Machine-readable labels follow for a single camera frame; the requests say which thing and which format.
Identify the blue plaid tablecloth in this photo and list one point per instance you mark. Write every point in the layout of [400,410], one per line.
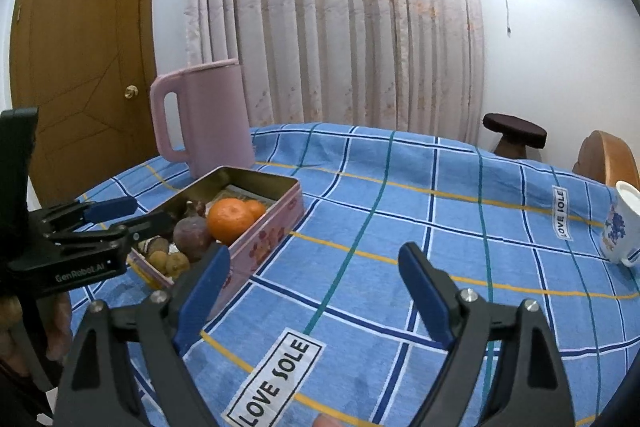
[400,217]

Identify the large orange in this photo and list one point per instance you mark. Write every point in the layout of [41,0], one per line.
[230,221]

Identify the person's left hand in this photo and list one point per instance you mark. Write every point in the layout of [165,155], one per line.
[60,324]

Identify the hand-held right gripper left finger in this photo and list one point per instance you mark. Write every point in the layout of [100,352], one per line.
[202,299]

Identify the pink rectangular tin box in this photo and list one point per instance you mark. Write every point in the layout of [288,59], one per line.
[260,237]

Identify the small orange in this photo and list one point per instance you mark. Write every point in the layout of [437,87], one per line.
[256,209]

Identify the pink floral curtain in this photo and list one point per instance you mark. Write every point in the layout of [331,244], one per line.
[325,17]

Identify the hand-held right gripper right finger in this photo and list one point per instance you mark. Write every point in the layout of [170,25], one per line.
[425,292]

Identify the dark purple passion fruit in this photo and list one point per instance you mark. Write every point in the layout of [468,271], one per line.
[191,237]

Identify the dark round stool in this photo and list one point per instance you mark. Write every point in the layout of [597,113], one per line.
[515,127]

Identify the brass door knob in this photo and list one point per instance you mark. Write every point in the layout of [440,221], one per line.
[131,92]

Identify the brown wooden door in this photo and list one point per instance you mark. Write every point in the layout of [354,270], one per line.
[85,32]

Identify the pink plastic pitcher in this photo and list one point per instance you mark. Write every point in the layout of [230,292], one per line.
[215,122]

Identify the person's right hand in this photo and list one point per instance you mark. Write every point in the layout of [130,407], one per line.
[329,421]

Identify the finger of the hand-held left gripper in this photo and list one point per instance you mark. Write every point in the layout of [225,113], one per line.
[145,227]
[112,208]

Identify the white cup with blue flowers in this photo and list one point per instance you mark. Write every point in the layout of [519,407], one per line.
[622,227]

